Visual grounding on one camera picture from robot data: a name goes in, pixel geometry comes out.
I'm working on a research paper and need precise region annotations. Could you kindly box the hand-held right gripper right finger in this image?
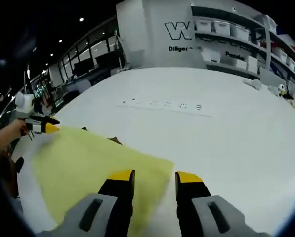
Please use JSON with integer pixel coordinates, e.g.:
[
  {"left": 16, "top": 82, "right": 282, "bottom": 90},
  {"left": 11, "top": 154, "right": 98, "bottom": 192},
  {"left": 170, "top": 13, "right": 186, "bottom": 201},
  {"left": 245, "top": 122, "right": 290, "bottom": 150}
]
[{"left": 174, "top": 170, "right": 273, "bottom": 237}]

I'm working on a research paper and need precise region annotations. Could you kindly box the yellow grey blue garment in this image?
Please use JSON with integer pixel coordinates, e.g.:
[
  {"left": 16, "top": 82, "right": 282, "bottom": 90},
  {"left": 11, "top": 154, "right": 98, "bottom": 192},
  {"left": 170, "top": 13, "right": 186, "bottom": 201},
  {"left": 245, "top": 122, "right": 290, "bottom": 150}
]
[{"left": 30, "top": 125, "right": 175, "bottom": 228}]

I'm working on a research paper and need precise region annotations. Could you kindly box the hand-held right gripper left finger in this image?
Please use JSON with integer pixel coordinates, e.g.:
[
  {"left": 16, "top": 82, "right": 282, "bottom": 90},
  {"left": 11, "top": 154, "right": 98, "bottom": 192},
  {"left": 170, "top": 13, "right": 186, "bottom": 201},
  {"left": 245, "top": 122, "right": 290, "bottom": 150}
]
[{"left": 37, "top": 169, "right": 136, "bottom": 237}]

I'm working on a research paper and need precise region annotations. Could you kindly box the black oval device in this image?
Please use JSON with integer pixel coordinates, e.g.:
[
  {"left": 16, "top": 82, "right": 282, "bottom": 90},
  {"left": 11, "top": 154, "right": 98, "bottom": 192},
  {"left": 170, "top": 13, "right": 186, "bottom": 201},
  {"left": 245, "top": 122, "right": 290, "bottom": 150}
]
[{"left": 14, "top": 156, "right": 25, "bottom": 174}]

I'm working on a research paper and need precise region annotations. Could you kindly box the white square box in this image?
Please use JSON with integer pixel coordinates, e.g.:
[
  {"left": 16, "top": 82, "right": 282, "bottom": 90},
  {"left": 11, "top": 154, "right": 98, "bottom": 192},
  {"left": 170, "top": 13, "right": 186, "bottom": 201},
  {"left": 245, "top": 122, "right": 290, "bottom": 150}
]
[{"left": 246, "top": 55, "right": 259, "bottom": 74}]

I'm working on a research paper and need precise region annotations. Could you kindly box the spare white gripper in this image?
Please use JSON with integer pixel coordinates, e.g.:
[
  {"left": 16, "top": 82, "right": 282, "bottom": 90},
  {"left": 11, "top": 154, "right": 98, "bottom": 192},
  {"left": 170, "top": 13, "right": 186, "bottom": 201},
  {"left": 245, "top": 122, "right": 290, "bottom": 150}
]
[{"left": 275, "top": 83, "right": 287, "bottom": 96}]

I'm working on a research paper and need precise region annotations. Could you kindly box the machine with green lights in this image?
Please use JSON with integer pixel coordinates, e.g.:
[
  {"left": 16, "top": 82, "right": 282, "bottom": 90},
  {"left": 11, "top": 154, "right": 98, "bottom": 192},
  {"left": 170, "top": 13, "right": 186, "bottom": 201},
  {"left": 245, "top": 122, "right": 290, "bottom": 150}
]
[{"left": 33, "top": 83, "right": 50, "bottom": 102}]

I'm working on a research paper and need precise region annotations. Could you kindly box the person's left hand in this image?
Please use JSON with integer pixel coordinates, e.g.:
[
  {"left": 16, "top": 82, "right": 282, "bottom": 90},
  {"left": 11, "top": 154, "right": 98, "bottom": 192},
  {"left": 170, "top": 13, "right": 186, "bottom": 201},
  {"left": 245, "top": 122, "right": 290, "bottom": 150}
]
[{"left": 0, "top": 120, "right": 27, "bottom": 149}]

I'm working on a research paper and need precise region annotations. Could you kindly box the grey office counter desk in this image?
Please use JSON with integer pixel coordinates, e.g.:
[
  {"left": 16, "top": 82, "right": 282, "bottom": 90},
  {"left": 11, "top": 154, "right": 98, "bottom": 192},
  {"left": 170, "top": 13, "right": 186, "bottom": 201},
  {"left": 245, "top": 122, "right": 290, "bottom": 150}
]
[{"left": 85, "top": 69, "right": 121, "bottom": 86}]

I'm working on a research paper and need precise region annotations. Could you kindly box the white open box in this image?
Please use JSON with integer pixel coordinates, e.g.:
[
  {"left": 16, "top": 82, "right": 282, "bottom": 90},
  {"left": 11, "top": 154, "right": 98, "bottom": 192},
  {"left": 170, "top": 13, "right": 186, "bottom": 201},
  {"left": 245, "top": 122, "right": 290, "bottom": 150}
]
[{"left": 201, "top": 47, "right": 221, "bottom": 63}]

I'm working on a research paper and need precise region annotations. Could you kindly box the grey flat box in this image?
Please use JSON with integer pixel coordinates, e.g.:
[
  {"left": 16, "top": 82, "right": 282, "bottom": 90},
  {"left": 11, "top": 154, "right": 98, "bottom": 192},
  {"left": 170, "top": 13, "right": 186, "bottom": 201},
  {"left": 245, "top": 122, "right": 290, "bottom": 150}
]
[{"left": 259, "top": 66, "right": 288, "bottom": 86}]

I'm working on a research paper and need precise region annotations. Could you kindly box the white floor stand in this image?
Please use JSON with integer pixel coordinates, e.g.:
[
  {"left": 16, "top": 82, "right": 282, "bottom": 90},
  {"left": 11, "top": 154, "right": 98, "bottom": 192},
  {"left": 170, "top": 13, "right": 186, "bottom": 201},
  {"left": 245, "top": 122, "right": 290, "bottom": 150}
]
[{"left": 114, "top": 34, "right": 128, "bottom": 73}]

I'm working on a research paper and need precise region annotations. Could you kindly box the row of white storage bins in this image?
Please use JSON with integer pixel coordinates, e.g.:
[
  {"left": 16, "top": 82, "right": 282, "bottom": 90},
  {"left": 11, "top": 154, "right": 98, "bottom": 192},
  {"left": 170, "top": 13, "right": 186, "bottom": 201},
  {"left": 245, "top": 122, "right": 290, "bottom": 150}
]
[{"left": 195, "top": 18, "right": 295, "bottom": 75}]

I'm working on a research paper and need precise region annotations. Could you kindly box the black computer monitor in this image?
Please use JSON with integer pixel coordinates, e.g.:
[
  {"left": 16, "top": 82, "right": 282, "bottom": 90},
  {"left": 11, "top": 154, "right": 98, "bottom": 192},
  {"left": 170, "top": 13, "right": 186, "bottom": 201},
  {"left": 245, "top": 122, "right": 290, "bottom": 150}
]
[
  {"left": 73, "top": 60, "right": 94, "bottom": 74},
  {"left": 95, "top": 52, "right": 121, "bottom": 67}
]

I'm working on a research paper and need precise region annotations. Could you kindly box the grey metal shelf rack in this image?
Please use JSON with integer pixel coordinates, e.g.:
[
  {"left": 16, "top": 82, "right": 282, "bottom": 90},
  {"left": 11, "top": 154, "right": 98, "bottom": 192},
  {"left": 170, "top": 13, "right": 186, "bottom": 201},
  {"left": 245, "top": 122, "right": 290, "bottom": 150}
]
[{"left": 190, "top": 4, "right": 295, "bottom": 86}]

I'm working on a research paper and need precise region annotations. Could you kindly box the small grey cloth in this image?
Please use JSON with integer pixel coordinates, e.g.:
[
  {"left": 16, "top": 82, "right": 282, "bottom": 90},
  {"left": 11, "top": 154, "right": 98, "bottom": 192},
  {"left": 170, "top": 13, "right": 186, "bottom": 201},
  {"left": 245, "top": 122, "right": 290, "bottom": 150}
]
[{"left": 242, "top": 78, "right": 263, "bottom": 90}]

